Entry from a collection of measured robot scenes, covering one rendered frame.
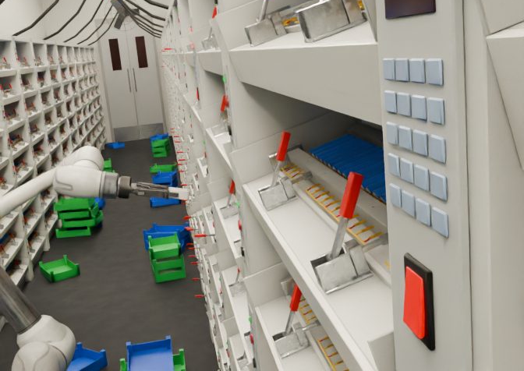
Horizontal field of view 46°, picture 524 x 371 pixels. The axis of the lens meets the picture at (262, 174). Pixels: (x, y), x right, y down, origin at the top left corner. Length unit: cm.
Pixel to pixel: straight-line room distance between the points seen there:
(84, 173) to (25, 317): 66
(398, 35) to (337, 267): 27
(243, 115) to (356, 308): 49
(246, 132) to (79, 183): 127
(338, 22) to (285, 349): 48
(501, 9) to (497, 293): 9
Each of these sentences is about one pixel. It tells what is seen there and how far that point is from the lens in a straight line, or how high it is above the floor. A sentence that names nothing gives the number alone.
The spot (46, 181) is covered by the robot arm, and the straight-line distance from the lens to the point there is 230.
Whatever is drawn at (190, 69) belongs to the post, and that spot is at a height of 141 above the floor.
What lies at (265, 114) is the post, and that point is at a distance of 90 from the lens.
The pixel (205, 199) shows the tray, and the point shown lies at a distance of 234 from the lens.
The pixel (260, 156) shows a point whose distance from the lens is 90.
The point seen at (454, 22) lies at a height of 148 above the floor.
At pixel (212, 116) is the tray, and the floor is 131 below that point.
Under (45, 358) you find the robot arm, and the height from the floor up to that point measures 50.
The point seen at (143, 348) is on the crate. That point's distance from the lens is 305.
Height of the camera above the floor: 148
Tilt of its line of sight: 12 degrees down
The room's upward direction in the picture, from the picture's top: 5 degrees counter-clockwise
